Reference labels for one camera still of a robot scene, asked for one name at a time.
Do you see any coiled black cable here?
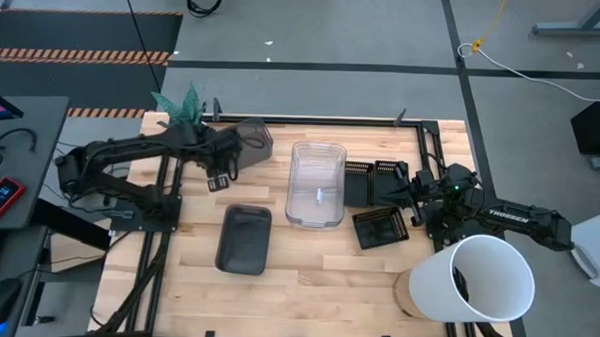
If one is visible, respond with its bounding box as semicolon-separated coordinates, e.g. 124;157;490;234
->
185;0;224;20

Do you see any green artificial plant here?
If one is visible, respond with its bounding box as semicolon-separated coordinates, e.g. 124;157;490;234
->
149;80;207;130

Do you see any thin black cable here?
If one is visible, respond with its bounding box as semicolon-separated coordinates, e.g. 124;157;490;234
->
116;0;167;94

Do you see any yellow cord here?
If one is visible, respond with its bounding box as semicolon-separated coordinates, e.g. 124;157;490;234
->
470;0;512;55

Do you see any grey side desk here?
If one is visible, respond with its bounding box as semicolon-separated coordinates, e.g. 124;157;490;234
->
0;94;71;234

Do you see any clear plastic bin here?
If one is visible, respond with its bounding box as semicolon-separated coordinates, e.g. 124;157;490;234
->
285;142;348;228
286;145;347;231
284;140;349;224

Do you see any white floor cable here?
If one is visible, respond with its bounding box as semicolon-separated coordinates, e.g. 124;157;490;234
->
455;41;600;103

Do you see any black computer mouse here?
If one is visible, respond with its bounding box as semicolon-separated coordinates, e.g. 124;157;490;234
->
0;277;25;331

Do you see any white cylindrical shade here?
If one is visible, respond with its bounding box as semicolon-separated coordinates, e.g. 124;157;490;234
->
407;231;539;327

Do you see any black desk cable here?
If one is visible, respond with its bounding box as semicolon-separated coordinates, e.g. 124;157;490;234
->
0;126;38;185

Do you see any round wooden base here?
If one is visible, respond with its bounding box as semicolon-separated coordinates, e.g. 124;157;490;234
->
392;268;428;320

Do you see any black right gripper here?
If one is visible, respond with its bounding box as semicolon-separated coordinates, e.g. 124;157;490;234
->
377;160;444;228

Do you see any black aluminium table frame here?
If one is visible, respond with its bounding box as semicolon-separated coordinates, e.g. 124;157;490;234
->
93;94;523;337

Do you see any grey table leg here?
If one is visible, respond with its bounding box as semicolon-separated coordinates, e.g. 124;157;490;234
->
530;0;600;40

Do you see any smoke grey plastic bin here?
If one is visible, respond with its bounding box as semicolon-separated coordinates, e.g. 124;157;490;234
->
214;203;274;278
233;116;276;172

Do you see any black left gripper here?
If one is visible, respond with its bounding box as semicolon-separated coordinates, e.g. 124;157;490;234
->
200;126;255;175

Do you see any white plastic object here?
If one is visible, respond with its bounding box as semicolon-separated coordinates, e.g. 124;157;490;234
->
559;206;600;289

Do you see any black floor mat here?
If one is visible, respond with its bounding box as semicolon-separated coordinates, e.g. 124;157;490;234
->
0;6;184;121

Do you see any black box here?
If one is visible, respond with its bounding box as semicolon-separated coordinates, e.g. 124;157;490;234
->
569;99;600;158

